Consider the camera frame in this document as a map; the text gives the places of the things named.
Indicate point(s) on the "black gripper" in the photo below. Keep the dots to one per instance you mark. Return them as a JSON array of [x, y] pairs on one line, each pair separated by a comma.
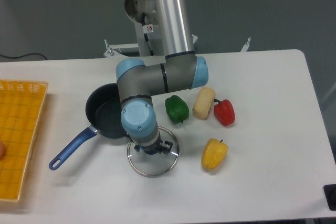
[[152, 147]]

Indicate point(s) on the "glass pot lid blue knob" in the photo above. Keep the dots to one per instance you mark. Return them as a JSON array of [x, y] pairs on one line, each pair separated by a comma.
[[158, 164]]

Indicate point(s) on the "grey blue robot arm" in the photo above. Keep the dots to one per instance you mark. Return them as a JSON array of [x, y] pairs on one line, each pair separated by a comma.
[[138, 83]]

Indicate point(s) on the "green bell pepper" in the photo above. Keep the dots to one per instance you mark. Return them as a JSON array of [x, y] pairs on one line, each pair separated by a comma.
[[176, 109]]

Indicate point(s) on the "yellow bell pepper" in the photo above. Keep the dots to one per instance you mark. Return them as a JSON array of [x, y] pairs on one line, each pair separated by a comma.
[[214, 153]]

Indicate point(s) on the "dark blue saucepan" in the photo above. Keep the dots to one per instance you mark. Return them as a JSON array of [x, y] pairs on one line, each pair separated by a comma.
[[103, 111]]

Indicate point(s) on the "beige bread roll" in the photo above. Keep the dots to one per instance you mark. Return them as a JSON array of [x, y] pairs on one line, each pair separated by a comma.
[[203, 102]]

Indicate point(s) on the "red bell pepper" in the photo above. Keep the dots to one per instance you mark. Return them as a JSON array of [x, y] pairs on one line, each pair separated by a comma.
[[224, 112]]

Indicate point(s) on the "yellow woven basket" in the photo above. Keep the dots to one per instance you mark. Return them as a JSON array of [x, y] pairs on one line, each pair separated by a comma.
[[21, 106]]

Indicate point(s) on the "black round table fixture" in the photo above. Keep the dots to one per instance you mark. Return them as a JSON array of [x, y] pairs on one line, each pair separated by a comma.
[[330, 195]]

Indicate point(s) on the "white bracket behind table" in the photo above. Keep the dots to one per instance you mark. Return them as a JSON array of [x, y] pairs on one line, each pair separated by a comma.
[[246, 45]]

